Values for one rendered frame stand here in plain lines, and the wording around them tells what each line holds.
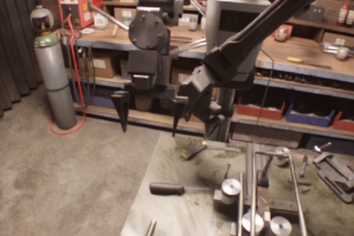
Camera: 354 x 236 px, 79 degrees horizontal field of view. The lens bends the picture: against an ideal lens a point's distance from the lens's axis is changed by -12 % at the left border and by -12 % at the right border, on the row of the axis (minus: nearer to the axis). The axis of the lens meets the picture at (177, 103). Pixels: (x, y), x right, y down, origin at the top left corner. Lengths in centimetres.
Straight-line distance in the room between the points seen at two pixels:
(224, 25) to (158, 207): 64
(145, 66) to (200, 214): 46
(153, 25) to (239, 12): 55
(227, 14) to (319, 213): 70
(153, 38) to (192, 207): 48
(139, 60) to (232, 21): 58
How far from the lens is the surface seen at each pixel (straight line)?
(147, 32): 38
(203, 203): 71
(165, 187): 70
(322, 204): 83
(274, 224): 62
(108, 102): 232
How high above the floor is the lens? 148
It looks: 35 degrees down
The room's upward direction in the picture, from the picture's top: 3 degrees clockwise
